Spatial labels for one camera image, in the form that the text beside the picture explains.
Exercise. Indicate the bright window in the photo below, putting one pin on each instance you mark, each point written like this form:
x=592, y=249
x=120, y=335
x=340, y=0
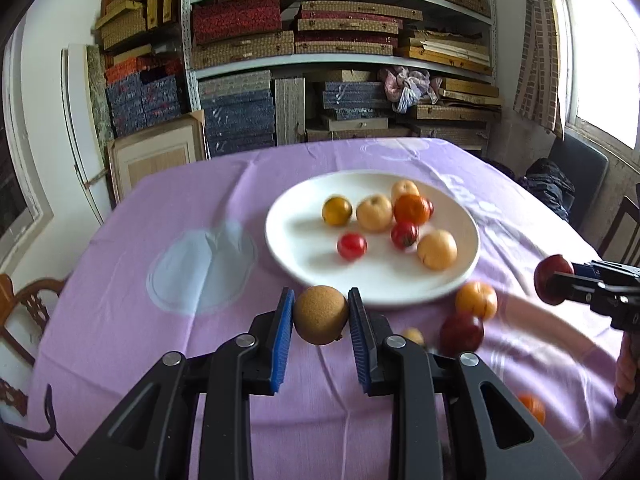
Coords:
x=600, y=60

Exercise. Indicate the brown patterned curtain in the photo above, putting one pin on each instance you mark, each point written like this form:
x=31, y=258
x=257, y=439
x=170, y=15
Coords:
x=540, y=50

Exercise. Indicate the orange yellow tomato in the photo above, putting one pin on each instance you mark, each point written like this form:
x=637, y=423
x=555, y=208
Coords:
x=476, y=301

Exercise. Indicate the person's right hand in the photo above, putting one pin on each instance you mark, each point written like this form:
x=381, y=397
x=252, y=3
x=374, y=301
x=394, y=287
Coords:
x=623, y=370

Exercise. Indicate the orange tangerine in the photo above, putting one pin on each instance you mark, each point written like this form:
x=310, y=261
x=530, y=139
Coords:
x=411, y=210
x=532, y=407

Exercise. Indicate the purple printed tablecloth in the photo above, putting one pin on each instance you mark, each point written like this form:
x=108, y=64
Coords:
x=150, y=360

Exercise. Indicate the pile of tan woven boxes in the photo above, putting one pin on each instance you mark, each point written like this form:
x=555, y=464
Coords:
x=125, y=20

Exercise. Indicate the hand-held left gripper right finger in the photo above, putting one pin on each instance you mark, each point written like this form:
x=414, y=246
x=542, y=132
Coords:
x=361, y=345

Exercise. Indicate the carved brown wooden chair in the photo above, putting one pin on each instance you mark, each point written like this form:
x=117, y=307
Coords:
x=30, y=300

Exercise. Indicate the white leaning panel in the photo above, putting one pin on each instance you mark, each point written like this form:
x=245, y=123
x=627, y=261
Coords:
x=75, y=110

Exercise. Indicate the small pale yellow loquat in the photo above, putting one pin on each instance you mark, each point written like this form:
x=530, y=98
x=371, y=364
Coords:
x=413, y=336

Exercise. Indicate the white oval plate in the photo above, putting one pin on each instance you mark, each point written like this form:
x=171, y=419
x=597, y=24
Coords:
x=310, y=260

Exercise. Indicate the upright tan woven box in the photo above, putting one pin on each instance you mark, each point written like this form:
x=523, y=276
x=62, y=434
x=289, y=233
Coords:
x=290, y=110

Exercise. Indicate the black chair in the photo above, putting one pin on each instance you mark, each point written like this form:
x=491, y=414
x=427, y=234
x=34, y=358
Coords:
x=585, y=165

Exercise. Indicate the stack of brown wooden boxes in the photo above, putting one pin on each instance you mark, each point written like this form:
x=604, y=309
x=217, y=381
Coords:
x=460, y=110

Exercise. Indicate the small brown round fruit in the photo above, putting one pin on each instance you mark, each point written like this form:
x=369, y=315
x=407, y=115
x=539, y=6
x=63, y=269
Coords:
x=320, y=315

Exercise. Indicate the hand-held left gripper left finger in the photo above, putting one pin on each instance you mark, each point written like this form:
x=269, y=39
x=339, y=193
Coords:
x=281, y=345

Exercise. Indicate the stack of red patterned boxes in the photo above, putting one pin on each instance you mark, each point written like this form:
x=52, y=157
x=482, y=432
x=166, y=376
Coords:
x=235, y=20

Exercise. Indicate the dark cloth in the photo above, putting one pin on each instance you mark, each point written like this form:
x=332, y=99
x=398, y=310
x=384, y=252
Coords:
x=547, y=185

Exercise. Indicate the stack of blue patterned boxes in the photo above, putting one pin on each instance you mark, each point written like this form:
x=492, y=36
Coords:
x=240, y=120
x=355, y=97
x=145, y=107

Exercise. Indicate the crumpled pink white cloth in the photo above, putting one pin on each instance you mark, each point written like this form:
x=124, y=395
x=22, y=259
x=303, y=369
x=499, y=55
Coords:
x=407, y=87

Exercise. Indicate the yellow tomato with green stem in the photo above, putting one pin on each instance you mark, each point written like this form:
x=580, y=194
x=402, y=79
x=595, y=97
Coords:
x=336, y=210

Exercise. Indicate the white metal shelf rack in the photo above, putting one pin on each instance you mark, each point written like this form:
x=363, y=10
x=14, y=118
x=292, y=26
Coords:
x=186, y=35

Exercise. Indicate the green marbled panel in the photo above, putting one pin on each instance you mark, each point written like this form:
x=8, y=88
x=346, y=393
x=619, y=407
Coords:
x=97, y=100

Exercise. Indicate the small red cherry tomato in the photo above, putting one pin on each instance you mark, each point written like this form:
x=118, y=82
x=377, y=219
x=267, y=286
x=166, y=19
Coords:
x=430, y=208

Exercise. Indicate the large pale yellow fruit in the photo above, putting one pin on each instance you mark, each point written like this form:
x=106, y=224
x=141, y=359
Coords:
x=437, y=250

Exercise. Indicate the dark wooden chair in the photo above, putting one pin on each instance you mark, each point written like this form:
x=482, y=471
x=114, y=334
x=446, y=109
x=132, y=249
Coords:
x=620, y=220

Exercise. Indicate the stack of yellow wooden boxes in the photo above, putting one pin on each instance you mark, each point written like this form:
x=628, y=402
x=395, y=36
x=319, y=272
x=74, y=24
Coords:
x=445, y=52

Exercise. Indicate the white framed window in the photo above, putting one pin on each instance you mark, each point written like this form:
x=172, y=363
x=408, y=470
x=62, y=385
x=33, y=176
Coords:
x=10, y=185

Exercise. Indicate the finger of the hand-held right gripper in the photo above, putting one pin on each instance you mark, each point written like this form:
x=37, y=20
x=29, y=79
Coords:
x=580, y=290
x=587, y=270

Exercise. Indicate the red orange patterned box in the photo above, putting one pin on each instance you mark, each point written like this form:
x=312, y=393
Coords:
x=135, y=67

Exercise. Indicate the dark red plum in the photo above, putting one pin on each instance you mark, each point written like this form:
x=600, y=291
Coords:
x=461, y=335
x=547, y=280

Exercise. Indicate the wooden picture frame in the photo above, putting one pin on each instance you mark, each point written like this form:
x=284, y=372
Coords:
x=155, y=155

